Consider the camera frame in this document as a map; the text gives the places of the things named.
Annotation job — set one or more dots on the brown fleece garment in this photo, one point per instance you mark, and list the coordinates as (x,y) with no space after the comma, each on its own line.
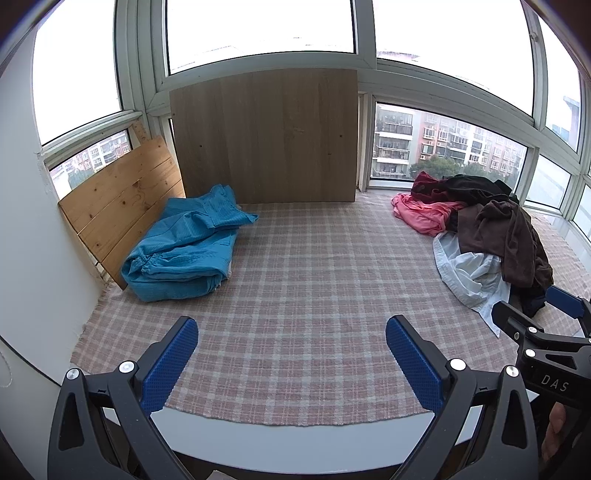
(512,240)

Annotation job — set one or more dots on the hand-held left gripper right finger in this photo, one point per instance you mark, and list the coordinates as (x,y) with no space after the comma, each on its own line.
(411,364)

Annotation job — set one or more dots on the thin wooden slat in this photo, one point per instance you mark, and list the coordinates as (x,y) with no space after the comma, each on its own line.
(139,134)

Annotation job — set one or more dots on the apartment buildings outside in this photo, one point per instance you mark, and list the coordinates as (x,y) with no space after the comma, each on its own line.
(438,138)

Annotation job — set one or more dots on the blue folded garment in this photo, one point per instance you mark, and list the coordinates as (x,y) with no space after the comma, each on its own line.
(184,249)

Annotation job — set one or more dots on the dark red garment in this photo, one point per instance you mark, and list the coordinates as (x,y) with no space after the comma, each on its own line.
(427,187)

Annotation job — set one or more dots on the pink garment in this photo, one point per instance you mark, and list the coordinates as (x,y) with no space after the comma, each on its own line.
(425,214)

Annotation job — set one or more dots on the person's right hand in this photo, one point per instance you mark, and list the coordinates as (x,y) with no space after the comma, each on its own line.
(554,429)

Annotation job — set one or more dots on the large light wooden board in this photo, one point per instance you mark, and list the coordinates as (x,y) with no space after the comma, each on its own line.
(263,138)

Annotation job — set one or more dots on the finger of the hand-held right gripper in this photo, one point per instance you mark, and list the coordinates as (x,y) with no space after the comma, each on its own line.
(565,300)
(517,321)

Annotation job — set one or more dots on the pink checked blanket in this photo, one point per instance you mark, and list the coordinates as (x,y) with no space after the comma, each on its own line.
(300,286)

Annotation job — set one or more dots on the pine plank board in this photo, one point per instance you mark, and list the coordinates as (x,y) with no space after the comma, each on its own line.
(124,198)

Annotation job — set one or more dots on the white shirt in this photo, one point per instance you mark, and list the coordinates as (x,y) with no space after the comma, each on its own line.
(466,277)

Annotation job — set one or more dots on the black garment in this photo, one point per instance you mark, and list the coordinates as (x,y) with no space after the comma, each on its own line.
(475,187)

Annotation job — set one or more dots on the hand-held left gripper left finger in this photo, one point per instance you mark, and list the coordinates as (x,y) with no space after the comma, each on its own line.
(168,364)

